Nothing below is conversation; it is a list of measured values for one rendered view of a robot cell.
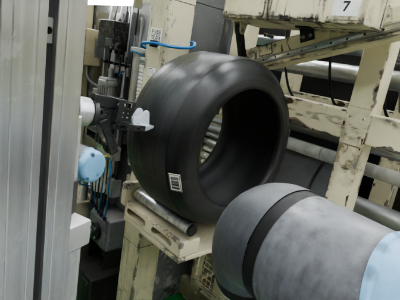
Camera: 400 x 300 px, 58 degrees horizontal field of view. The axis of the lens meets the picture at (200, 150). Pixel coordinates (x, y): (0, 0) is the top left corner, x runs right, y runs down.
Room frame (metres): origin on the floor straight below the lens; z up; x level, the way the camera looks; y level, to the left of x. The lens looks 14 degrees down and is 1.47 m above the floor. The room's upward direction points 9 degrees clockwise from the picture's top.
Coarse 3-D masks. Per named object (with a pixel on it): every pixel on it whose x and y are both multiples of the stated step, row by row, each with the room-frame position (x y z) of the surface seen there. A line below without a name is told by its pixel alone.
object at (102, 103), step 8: (96, 96) 0.93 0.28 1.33; (104, 96) 0.94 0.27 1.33; (112, 96) 1.02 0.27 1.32; (96, 104) 0.92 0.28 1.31; (104, 104) 0.94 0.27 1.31; (112, 104) 0.96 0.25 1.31; (120, 104) 0.96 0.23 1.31; (128, 104) 0.99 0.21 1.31; (96, 112) 0.91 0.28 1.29; (104, 112) 0.95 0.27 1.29; (112, 112) 0.97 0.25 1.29; (120, 112) 0.96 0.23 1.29; (128, 112) 0.99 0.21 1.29; (96, 120) 0.92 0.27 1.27; (112, 120) 0.96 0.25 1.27; (120, 120) 0.96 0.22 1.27; (128, 120) 0.99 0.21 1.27; (120, 128) 0.97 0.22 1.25
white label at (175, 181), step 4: (168, 176) 1.03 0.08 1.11; (172, 176) 1.02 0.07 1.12; (176, 176) 1.02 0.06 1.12; (172, 180) 1.03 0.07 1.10; (176, 180) 1.02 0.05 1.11; (180, 180) 1.02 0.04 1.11; (172, 184) 1.03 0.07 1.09; (176, 184) 1.02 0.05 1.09; (180, 184) 1.02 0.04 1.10; (172, 188) 1.04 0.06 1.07; (176, 188) 1.03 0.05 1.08; (180, 188) 1.02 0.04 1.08
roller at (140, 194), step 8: (136, 192) 1.35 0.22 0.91; (144, 192) 1.34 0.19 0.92; (144, 200) 1.30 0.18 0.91; (152, 200) 1.28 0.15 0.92; (152, 208) 1.26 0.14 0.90; (160, 208) 1.23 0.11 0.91; (168, 208) 1.22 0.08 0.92; (160, 216) 1.24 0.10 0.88; (168, 216) 1.19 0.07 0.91; (176, 216) 1.18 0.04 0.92; (176, 224) 1.15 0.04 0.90; (184, 224) 1.13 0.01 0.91; (192, 224) 1.13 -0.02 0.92; (184, 232) 1.13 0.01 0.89; (192, 232) 1.13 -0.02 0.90
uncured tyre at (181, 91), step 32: (192, 64) 1.18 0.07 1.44; (224, 64) 1.15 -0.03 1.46; (256, 64) 1.23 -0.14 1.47; (160, 96) 1.12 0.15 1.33; (192, 96) 1.06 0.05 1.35; (224, 96) 1.10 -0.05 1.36; (256, 96) 1.48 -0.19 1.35; (160, 128) 1.06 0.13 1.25; (192, 128) 1.03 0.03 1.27; (224, 128) 1.55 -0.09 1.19; (256, 128) 1.52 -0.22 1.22; (288, 128) 1.37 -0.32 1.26; (160, 160) 1.04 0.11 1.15; (192, 160) 1.04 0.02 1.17; (224, 160) 1.54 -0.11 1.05; (256, 160) 1.48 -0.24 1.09; (160, 192) 1.09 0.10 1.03; (192, 192) 1.06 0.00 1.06; (224, 192) 1.42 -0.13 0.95
